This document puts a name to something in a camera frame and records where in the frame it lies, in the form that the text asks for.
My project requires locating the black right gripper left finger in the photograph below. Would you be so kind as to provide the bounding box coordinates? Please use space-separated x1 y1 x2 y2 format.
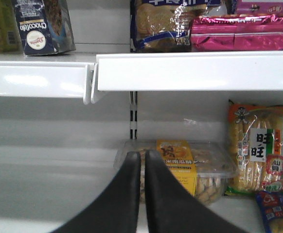
53 152 141 233

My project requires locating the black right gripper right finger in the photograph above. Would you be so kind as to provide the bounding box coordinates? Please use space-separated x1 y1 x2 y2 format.
145 150 243 233

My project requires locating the dark blue Chocofello cookie box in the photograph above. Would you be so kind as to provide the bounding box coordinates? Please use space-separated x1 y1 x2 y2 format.
11 0 76 56

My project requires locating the clear plastic cookie tub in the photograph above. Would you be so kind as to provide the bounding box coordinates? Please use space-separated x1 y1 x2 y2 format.
114 139 237 205

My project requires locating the Wangwang rice cracker bag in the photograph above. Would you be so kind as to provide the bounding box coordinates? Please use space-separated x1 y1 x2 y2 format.
226 100 283 196

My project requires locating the blue snack bag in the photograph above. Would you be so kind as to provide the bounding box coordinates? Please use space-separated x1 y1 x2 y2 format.
255 191 283 233

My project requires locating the white store shelving unit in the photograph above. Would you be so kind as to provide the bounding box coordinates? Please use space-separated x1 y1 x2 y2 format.
0 0 283 233

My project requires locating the pink foil snack bag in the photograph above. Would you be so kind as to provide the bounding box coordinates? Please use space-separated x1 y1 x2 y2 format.
190 14 283 51

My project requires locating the blue breakfast biscuit bag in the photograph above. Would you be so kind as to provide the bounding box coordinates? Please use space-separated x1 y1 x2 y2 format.
130 0 231 52

